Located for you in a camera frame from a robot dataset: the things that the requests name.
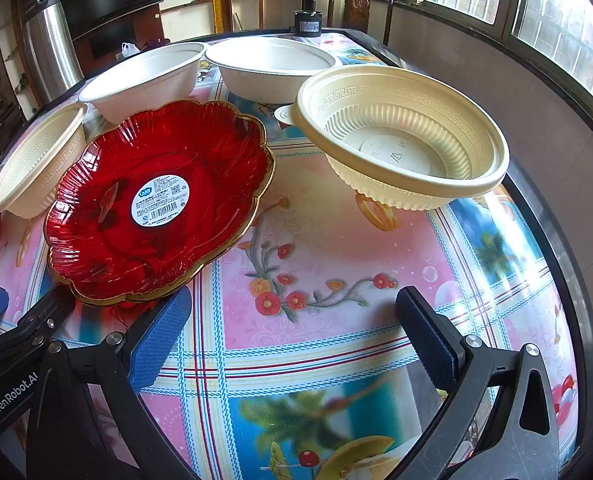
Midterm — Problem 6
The dark wooden chair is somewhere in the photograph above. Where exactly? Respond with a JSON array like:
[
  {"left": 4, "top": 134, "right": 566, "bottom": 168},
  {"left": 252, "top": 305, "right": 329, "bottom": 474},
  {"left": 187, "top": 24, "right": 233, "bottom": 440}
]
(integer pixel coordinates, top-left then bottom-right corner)
[{"left": 325, "top": 0, "right": 402, "bottom": 46}]

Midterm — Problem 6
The printed floral tablecloth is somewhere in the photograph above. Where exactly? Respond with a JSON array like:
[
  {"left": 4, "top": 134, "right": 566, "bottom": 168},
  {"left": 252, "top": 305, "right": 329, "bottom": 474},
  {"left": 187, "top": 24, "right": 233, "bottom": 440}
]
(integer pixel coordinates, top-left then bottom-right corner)
[{"left": 0, "top": 27, "right": 585, "bottom": 480}]

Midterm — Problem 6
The cream patterned plastic bowl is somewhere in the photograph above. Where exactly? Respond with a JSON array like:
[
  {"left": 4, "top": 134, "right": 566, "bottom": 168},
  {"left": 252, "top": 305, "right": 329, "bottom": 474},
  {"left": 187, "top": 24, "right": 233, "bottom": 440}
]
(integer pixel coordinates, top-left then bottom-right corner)
[
  {"left": 0, "top": 103, "right": 88, "bottom": 219},
  {"left": 290, "top": 66, "right": 511, "bottom": 209}
]

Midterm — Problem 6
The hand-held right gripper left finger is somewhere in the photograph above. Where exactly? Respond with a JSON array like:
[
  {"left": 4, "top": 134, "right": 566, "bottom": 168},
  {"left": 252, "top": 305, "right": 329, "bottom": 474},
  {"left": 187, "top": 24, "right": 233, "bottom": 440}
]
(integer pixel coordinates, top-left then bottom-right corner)
[{"left": 24, "top": 287, "right": 193, "bottom": 480}]

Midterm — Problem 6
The black cylindrical device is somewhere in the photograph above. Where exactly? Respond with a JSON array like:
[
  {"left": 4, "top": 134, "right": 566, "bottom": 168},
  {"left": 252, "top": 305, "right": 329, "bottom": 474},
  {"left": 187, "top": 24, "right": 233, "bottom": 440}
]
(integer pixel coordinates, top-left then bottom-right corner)
[{"left": 290, "top": 10, "right": 323, "bottom": 38}]

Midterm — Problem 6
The white paper bowl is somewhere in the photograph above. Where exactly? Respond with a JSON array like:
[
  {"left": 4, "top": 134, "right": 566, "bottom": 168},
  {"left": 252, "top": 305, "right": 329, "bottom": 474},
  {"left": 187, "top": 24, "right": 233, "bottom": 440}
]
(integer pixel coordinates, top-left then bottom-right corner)
[
  {"left": 78, "top": 42, "right": 207, "bottom": 126},
  {"left": 204, "top": 37, "right": 345, "bottom": 103}
]

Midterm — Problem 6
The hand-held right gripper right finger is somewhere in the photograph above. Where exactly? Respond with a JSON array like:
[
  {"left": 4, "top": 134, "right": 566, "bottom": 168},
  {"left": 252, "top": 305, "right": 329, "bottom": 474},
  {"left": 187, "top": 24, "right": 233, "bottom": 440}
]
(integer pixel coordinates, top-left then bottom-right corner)
[{"left": 389, "top": 286, "right": 561, "bottom": 480}]

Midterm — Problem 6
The stainless steel thermos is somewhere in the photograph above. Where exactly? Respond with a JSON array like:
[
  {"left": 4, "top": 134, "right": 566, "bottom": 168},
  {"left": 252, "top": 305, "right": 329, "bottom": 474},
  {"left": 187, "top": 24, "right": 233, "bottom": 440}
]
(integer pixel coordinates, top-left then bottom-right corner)
[{"left": 20, "top": 0, "right": 84, "bottom": 106}]

